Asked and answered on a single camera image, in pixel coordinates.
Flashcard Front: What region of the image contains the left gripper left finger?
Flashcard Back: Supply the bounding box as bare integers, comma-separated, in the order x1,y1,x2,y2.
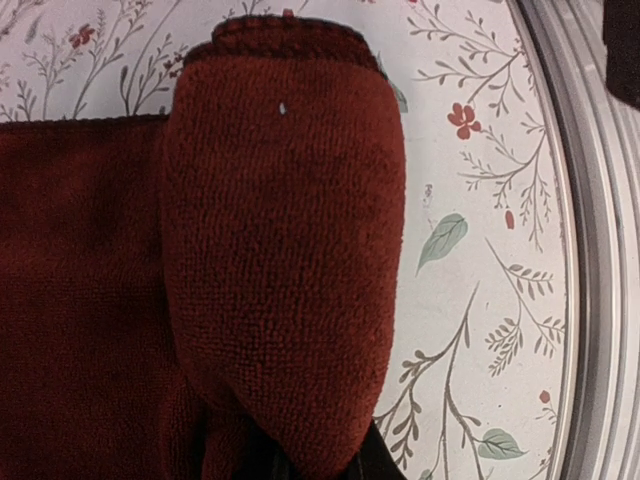
239,439,295,480

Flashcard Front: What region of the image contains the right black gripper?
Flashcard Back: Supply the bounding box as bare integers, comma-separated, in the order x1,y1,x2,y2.
602,0,640,108

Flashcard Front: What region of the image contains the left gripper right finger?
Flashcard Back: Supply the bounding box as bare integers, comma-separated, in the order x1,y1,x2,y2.
344,422,405,480

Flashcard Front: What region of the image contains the dark red towel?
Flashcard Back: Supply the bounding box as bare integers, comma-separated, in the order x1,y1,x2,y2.
1,16,405,479

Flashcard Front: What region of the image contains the floral patterned table mat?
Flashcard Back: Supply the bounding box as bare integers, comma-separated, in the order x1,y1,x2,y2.
1,1,571,479

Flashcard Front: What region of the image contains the front aluminium rail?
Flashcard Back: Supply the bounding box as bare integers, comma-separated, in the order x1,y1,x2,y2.
516,1,639,479

